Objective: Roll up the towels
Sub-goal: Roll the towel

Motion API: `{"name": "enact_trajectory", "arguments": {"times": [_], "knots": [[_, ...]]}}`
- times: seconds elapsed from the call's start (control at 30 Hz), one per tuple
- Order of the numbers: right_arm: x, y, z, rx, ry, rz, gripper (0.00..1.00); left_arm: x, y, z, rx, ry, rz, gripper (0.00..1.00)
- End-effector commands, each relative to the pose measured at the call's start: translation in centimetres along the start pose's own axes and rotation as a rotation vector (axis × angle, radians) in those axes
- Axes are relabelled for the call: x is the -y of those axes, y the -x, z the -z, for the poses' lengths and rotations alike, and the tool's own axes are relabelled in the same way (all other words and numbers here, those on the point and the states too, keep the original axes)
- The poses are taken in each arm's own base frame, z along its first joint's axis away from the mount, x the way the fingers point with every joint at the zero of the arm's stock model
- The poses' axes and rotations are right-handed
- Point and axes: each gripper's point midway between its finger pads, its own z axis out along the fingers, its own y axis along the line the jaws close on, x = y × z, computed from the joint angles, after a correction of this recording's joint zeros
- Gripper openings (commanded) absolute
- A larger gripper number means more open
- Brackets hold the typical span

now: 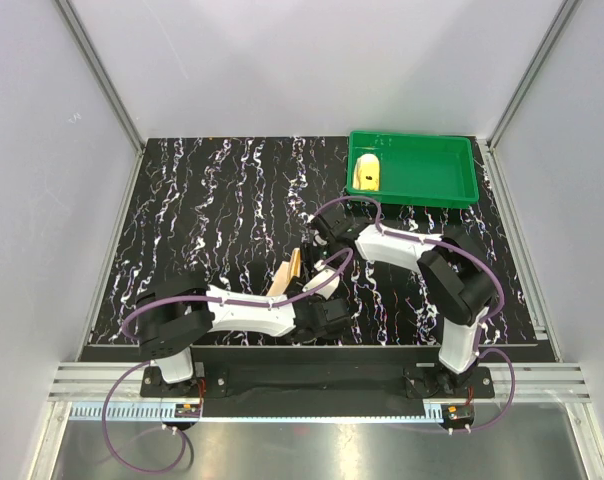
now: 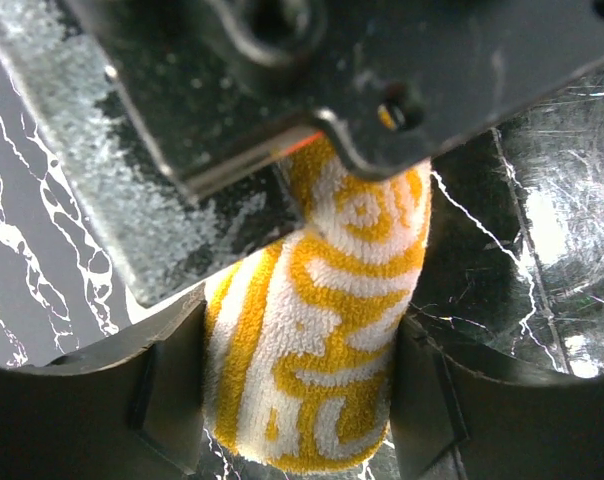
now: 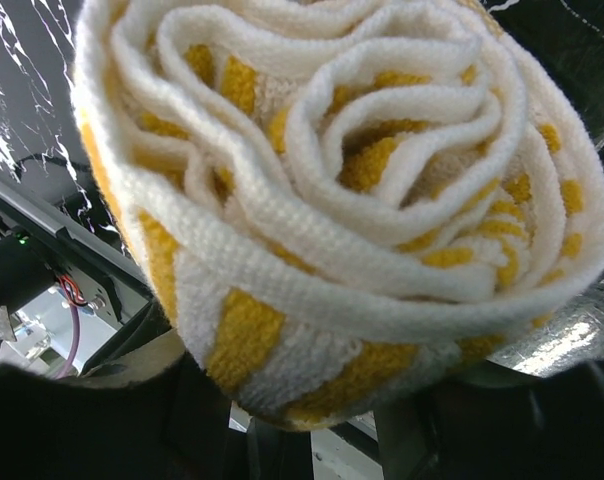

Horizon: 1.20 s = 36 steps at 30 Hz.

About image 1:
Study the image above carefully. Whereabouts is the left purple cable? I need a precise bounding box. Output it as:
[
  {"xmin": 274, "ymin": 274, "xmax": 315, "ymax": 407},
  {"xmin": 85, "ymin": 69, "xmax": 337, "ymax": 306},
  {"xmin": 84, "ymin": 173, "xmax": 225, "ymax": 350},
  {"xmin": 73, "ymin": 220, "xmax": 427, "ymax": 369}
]
[{"xmin": 103, "ymin": 248, "xmax": 354, "ymax": 474}]

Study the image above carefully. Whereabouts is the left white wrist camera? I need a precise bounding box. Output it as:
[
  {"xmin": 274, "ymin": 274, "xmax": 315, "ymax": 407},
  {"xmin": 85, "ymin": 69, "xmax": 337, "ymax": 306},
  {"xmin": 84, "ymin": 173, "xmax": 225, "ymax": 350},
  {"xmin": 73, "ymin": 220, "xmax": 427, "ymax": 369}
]
[{"xmin": 302, "ymin": 267, "xmax": 340, "ymax": 300}]

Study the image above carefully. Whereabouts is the yellow towel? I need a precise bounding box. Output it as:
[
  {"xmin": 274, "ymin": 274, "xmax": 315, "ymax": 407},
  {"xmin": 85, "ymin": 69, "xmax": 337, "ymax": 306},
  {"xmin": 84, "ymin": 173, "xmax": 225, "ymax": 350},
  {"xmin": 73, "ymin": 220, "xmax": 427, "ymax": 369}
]
[{"xmin": 352, "ymin": 153, "xmax": 380, "ymax": 191}]

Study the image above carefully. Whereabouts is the green plastic bin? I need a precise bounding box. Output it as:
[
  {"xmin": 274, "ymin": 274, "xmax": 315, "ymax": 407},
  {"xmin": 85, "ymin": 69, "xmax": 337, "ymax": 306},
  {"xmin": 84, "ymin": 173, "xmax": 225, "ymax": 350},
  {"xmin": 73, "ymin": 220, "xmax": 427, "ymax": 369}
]
[{"xmin": 346, "ymin": 131, "xmax": 479, "ymax": 209}]

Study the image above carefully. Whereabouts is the purple cable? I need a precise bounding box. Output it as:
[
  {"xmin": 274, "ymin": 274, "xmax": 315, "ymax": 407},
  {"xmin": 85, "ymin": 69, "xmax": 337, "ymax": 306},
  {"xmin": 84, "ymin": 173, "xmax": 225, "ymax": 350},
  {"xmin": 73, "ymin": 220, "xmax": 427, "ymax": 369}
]
[
  {"xmin": 103, "ymin": 248, "xmax": 354, "ymax": 474},
  {"xmin": 314, "ymin": 195, "xmax": 517, "ymax": 435}
]

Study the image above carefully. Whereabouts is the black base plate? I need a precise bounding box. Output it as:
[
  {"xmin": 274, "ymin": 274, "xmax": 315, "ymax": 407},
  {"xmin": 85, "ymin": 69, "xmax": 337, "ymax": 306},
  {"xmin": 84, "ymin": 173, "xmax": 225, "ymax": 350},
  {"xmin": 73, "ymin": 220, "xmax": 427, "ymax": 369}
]
[{"xmin": 140, "ymin": 346, "xmax": 495, "ymax": 420}]

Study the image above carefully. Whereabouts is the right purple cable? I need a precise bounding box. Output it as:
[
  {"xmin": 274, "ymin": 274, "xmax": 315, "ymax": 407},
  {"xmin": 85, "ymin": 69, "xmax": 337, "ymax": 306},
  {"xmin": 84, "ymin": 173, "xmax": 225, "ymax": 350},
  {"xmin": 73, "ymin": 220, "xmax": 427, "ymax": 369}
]
[{"xmin": 314, "ymin": 195, "xmax": 517, "ymax": 435}]

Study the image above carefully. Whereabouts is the orange striped towel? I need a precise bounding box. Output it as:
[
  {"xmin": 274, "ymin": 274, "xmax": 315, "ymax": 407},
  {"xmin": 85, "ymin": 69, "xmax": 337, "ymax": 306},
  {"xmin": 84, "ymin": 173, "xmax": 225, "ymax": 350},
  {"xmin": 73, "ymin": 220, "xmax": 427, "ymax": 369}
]
[{"xmin": 267, "ymin": 248, "xmax": 301, "ymax": 296}]

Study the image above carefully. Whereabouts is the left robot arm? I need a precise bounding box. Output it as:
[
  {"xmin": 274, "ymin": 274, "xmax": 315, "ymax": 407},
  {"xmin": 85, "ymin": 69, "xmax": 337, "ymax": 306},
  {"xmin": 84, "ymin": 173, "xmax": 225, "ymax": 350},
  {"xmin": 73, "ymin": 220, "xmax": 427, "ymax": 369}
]
[{"xmin": 122, "ymin": 271, "xmax": 351, "ymax": 396}]

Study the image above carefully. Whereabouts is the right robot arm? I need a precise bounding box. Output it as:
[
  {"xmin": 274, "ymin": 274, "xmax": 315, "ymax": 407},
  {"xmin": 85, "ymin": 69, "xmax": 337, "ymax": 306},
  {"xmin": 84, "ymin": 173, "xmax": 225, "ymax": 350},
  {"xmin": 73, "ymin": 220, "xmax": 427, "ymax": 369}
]
[{"xmin": 309, "ymin": 213, "xmax": 504, "ymax": 397}]

